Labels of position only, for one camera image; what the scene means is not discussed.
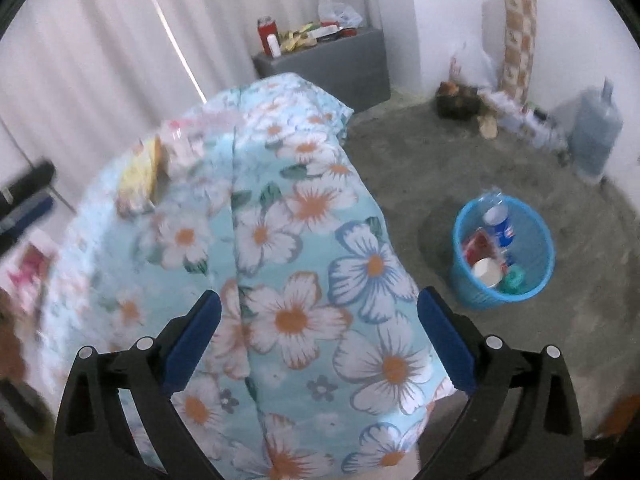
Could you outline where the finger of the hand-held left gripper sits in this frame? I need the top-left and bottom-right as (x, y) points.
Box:
(0, 160), (56, 257)

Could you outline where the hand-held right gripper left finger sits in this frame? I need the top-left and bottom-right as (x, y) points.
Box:
(54, 289), (223, 480)

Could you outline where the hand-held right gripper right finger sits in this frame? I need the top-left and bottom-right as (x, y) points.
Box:
(416, 286), (586, 480)

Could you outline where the white paper cup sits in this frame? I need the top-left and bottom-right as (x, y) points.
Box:
(471, 257), (503, 288)

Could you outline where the green plastic wrapper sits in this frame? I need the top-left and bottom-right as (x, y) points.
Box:
(500, 265), (526, 295)

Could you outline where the red and white paper bag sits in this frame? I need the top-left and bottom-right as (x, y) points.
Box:
(462, 227), (506, 273)

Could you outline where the blue plastic wastebasket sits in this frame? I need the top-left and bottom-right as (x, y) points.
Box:
(448, 195), (556, 310)

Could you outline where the plastic bottle with blue label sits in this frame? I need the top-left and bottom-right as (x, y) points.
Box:
(479, 187), (516, 248)

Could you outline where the pink and white packet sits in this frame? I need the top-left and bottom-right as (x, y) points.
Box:
(5, 230), (58, 311)

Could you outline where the floral light blue bedsheet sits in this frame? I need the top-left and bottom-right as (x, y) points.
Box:
(35, 72), (453, 480)

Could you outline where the yellow snack packet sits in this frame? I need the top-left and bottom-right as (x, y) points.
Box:
(117, 136), (171, 216)

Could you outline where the white curtain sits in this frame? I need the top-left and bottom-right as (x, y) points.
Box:
(0, 0), (416, 201)

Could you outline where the wooden piece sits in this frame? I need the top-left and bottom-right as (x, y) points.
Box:
(477, 112), (499, 140)

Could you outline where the row of small printed boxes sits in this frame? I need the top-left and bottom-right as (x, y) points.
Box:
(480, 87), (571, 153)

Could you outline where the large water jug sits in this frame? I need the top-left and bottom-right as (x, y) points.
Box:
(570, 77), (623, 186)

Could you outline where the white plastic bag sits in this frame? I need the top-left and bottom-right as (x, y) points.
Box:
(448, 42), (493, 91)

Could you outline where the grey cabinet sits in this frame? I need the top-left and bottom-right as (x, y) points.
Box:
(252, 27), (392, 113)

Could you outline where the red thermos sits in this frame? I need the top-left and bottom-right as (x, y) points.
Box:
(257, 16), (279, 56)

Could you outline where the patterned rolled mat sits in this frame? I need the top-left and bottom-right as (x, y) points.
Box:
(500, 0), (538, 103)

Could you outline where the pile of snack packets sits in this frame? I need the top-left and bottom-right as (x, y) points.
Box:
(280, 20), (358, 53)

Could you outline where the clear plastic bag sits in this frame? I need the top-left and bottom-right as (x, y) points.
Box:
(318, 0), (363, 28)

